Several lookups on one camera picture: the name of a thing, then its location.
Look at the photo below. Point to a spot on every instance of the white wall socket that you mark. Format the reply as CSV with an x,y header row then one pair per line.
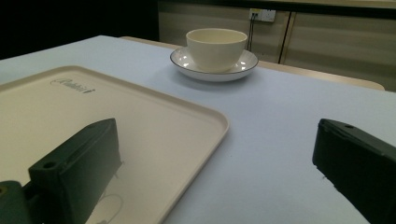
x,y
263,14

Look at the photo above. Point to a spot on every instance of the cream ceramic cup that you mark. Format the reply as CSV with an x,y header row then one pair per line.
x,y
214,49

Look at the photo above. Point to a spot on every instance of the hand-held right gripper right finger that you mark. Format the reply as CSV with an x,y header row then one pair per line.
x,y
358,165

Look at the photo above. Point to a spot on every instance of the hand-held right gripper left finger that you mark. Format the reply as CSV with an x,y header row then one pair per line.
x,y
77,174

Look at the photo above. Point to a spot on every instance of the white saucer with dark rim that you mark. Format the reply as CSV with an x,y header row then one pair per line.
x,y
186,63

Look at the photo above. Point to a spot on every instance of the pale blue table cover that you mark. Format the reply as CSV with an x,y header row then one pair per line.
x,y
264,130

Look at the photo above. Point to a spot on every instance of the beige plastic tray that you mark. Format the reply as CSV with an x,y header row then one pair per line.
x,y
155,130

